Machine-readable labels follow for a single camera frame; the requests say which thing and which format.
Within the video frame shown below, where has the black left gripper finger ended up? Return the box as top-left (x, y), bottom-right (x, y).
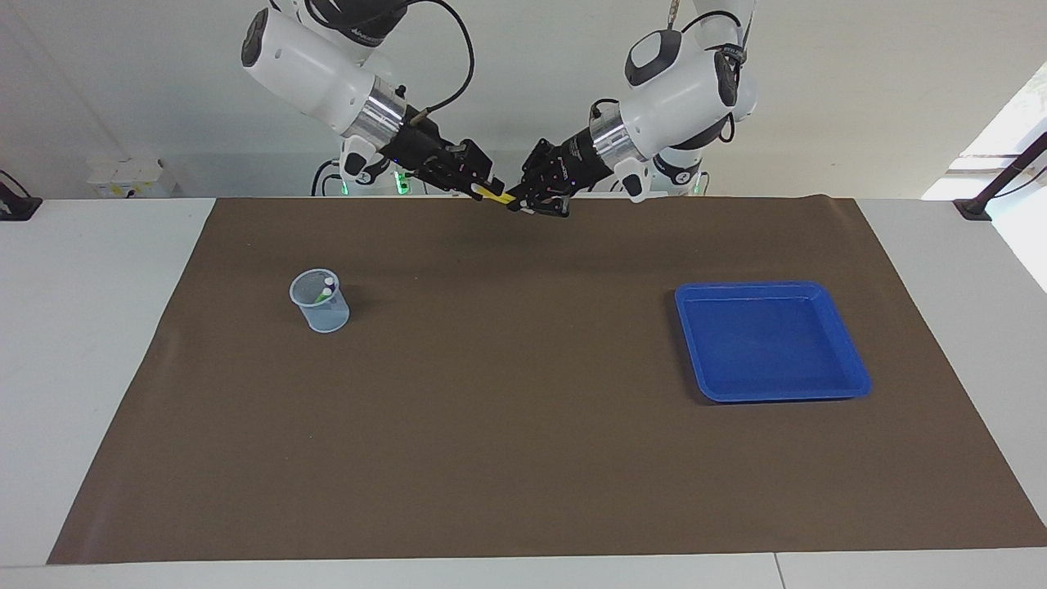
top-left (519, 137), bottom-right (561, 194)
top-left (506, 191), bottom-right (572, 218)

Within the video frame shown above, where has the white wall socket box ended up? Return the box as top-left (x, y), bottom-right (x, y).
top-left (88, 158), bottom-right (177, 199)

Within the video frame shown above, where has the black pole stand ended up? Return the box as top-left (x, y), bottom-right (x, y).
top-left (953, 131), bottom-right (1047, 222)

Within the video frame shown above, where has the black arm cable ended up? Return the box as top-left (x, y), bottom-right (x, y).
top-left (393, 0), bottom-right (476, 115)
top-left (589, 0), bottom-right (757, 144)

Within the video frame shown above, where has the blue plastic tray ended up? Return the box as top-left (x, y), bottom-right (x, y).
top-left (675, 281), bottom-right (872, 403)

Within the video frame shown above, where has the black table clamp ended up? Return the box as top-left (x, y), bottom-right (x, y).
top-left (0, 169), bottom-right (43, 222)

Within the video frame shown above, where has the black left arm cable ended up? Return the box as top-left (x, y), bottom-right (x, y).
top-left (589, 0), bottom-right (757, 144)

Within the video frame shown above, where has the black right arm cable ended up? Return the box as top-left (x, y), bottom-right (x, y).
top-left (393, 0), bottom-right (476, 115)

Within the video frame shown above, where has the brown table mat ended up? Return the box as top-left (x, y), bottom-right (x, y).
top-left (47, 196), bottom-right (1047, 565)

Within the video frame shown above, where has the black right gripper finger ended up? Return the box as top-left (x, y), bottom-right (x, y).
top-left (424, 166), bottom-right (485, 200)
top-left (452, 139), bottom-right (496, 185)

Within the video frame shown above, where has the clear plastic cup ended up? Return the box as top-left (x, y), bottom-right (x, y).
top-left (290, 268), bottom-right (351, 334)

